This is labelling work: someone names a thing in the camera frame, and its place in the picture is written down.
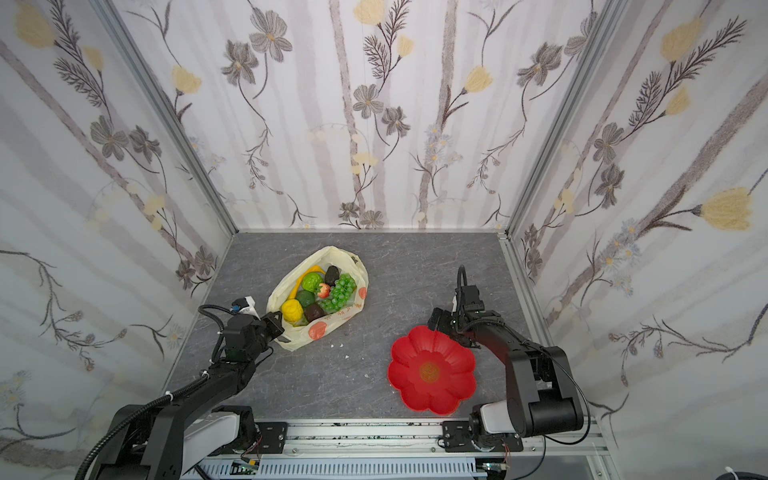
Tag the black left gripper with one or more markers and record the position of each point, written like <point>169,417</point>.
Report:
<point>270,327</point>

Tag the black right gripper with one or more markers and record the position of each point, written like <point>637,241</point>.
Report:
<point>450,324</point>

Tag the red flower-shaped plastic bowl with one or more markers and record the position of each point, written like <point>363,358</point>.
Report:
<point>431,371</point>

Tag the pale yellow plastic bag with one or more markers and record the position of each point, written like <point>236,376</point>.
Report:
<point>297,336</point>

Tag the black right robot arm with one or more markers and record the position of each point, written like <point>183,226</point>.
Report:
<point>542,397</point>

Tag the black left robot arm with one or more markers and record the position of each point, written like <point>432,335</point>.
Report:
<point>146,441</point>

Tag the yellow fake lemon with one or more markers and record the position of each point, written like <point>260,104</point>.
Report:
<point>292,311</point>

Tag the dark brown fake fruit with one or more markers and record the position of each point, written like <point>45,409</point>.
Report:
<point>313,312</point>

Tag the dark green fake fruit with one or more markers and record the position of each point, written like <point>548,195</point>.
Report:
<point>305,298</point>

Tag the bright green fake fruit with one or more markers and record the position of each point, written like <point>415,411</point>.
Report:
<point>312,282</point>

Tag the fake red strawberry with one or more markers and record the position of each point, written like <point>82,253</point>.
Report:
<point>323,291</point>

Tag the yellow fake banana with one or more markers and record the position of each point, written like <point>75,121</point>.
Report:
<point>314,269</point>

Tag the green fake grape bunch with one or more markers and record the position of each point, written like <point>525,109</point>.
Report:
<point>340,295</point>

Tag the small black fake fruit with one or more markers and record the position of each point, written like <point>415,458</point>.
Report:
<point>332,275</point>

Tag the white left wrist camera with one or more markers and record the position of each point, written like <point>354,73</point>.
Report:
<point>245,306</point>

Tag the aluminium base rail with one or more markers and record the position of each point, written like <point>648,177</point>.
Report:
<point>405,448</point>

